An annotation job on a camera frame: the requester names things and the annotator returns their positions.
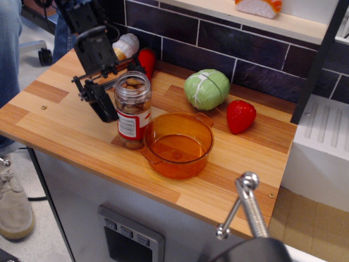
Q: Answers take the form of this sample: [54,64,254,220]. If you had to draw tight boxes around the beige suede shoe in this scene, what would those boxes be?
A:
[1,157,35,240]

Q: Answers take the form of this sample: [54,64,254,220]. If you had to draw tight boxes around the clear almond jar red label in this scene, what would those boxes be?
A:
[115,71,152,150]

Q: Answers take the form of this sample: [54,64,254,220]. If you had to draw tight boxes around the light wooden shelf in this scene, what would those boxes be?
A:
[161,0,328,45]

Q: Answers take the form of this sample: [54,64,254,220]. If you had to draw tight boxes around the red toy strawberry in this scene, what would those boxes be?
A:
[227,100,256,134]

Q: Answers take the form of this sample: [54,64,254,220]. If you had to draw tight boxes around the red toy chili pepper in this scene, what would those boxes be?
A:
[138,48,157,81]

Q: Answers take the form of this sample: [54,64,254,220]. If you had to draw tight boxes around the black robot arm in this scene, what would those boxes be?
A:
[56,1,146,123]

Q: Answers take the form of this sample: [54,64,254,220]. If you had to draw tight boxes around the orange transparent plastic pot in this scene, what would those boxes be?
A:
[142,112,214,180]

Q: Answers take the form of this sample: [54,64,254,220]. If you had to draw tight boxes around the toy ice cream cone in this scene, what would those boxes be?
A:
[112,33,140,61]

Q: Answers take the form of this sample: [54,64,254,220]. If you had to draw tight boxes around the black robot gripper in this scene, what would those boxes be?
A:
[73,26,151,123]

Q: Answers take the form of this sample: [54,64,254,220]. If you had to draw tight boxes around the toy salmon sushi piece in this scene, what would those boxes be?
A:
[234,0,282,19]

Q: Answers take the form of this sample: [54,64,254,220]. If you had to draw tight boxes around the blue jeans leg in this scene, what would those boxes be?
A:
[0,0,24,148]

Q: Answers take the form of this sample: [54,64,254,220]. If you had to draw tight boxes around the black chair caster wheel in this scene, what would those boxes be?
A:
[38,48,53,66]

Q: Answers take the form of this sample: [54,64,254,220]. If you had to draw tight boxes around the white toy sink drainboard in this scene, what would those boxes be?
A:
[290,94,348,160]

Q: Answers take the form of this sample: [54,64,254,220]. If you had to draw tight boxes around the green toy cabbage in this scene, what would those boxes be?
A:
[184,69,231,111]

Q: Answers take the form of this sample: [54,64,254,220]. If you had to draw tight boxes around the grey oven control panel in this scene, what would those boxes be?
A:
[98,205,165,262]

